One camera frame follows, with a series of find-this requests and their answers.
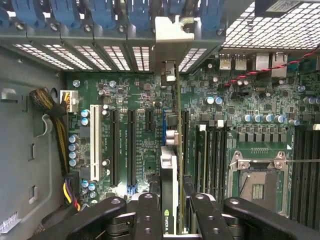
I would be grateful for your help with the open black PC case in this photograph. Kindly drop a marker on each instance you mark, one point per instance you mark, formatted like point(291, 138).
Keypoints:
point(25, 150)

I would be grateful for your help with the white power connector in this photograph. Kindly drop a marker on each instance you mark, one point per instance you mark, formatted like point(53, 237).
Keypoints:
point(73, 101)

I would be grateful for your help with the black RAM slot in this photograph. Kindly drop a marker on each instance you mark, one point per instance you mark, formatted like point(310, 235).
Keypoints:
point(318, 180)
point(218, 162)
point(296, 180)
point(225, 162)
point(212, 162)
point(304, 180)
point(312, 180)

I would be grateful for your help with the blue expansion slot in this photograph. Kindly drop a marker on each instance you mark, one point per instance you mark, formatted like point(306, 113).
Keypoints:
point(164, 125)

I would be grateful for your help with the vented metal slot cover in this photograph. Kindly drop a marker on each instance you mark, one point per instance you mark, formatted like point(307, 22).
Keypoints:
point(43, 37)
point(207, 37)
point(110, 37)
point(77, 37)
point(12, 38)
point(140, 37)

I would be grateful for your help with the blue card retention clip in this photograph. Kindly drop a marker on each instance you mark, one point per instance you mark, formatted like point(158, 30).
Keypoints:
point(212, 15)
point(25, 12)
point(3, 18)
point(105, 12)
point(65, 12)
point(140, 15)

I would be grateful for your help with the thin metal locking lever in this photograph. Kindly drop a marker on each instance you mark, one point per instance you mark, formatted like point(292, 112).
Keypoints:
point(305, 162)

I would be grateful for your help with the green motherboard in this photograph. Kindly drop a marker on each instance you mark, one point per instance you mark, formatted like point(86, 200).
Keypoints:
point(250, 105)

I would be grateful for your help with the black short expansion slot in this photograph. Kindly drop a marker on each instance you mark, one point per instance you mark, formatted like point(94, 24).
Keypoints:
point(149, 121)

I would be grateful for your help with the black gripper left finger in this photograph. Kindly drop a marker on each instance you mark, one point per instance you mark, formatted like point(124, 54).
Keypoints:
point(150, 220)

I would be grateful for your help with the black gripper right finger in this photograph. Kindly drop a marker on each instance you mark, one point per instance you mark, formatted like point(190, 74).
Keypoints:
point(207, 220)

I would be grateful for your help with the white PCI expansion slot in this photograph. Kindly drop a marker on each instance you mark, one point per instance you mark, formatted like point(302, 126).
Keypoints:
point(96, 142)

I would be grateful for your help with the CPU socket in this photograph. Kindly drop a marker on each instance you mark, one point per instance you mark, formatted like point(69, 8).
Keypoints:
point(260, 180)

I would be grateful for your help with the black long expansion slot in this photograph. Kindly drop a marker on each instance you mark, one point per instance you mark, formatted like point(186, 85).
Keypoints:
point(115, 150)
point(132, 150)
point(186, 140)

